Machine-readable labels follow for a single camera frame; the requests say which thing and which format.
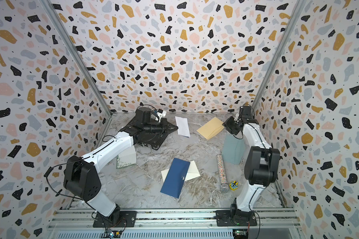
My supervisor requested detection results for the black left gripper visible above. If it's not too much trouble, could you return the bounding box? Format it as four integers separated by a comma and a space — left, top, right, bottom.
143, 119, 179, 138

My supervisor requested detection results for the yellow kraft envelope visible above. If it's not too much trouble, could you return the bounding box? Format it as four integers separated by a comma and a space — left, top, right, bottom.
197, 117, 224, 140

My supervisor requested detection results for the white letter paper green border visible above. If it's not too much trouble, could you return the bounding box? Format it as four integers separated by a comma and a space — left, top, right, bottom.
116, 146, 137, 169

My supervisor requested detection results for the cream envelope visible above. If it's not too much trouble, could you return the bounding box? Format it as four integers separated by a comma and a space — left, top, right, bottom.
161, 160, 200, 182

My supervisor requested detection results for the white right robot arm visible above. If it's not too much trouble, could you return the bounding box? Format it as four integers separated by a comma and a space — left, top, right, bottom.
222, 104, 280, 225

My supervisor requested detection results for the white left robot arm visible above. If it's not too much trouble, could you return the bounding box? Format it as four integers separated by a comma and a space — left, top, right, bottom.
63, 107, 178, 225

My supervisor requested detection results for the black hard case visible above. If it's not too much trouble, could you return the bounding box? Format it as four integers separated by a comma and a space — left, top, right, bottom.
120, 116, 169, 150

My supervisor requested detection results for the yellow round tape measure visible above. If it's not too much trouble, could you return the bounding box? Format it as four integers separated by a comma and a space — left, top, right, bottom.
229, 180, 239, 191

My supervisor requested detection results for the glitter filled clear tube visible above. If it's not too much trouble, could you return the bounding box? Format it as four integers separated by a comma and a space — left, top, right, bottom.
216, 154, 229, 193

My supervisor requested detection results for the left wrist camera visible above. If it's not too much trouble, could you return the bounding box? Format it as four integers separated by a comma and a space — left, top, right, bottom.
153, 109, 167, 121

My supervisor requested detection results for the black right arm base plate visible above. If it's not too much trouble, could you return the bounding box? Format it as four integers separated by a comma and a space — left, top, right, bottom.
215, 210, 257, 227

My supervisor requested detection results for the aluminium right corner post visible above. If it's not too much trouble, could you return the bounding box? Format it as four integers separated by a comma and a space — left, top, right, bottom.
251, 0, 307, 110

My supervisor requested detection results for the aluminium corner post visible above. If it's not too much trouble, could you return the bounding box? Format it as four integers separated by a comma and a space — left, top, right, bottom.
39, 0, 112, 117
251, 0, 307, 110

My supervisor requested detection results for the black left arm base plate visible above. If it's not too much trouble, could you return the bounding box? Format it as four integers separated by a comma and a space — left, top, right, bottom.
93, 211, 137, 228

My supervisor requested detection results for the aluminium left corner post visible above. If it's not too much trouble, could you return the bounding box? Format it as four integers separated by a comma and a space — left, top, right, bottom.
39, 0, 112, 117

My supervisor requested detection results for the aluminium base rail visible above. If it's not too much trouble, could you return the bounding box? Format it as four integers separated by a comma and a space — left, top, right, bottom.
46, 208, 304, 239

